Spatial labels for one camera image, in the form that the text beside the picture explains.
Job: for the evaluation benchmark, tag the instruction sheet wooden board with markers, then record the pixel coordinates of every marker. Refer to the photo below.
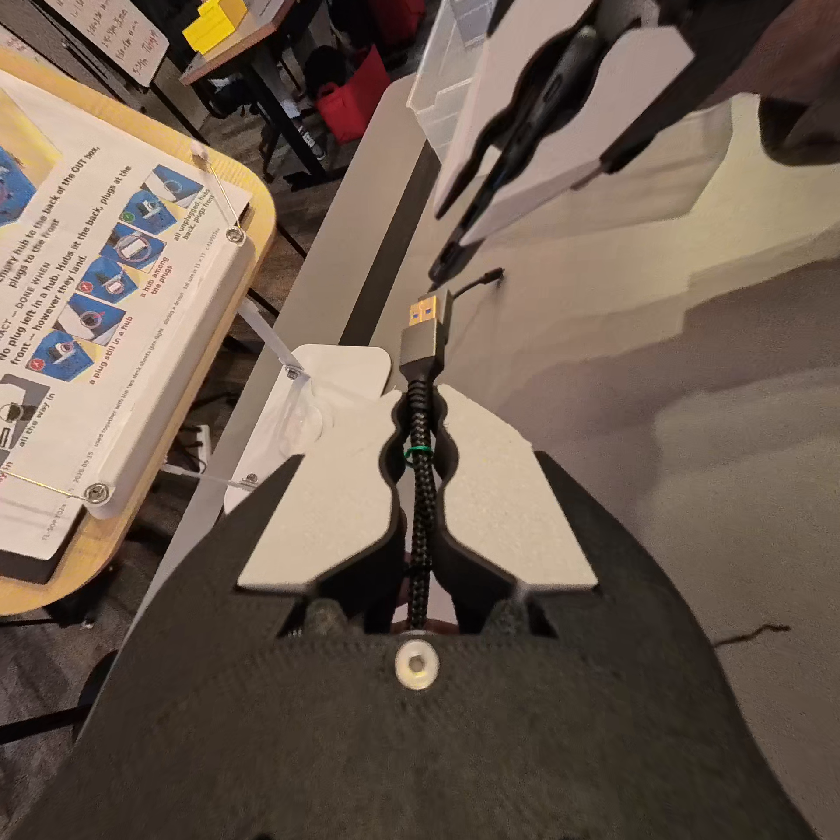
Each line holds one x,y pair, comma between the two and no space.
105,302

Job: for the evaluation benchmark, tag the white object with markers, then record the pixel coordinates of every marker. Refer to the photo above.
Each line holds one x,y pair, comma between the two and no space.
525,131

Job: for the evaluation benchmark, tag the yellow storage bin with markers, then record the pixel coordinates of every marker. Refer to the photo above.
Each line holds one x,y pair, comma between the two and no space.
217,20

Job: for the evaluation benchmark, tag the grey work table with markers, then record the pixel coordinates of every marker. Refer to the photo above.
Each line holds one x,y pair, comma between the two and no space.
250,33

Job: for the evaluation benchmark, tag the red storage bin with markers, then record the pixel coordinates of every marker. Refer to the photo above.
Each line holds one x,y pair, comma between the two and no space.
352,99

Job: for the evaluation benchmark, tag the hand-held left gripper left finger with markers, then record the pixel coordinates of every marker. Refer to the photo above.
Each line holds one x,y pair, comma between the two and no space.
328,519

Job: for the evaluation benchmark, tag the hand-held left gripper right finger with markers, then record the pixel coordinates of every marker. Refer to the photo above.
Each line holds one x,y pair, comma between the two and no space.
519,519

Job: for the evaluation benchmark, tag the handwritten whiteboard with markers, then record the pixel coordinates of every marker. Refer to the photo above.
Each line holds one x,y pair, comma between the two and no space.
112,26

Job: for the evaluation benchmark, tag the clear plastic storage bin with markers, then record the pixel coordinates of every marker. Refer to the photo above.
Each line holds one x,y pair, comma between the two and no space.
446,79

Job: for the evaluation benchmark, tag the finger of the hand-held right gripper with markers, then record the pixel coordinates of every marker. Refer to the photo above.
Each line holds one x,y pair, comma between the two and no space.
512,66
604,118

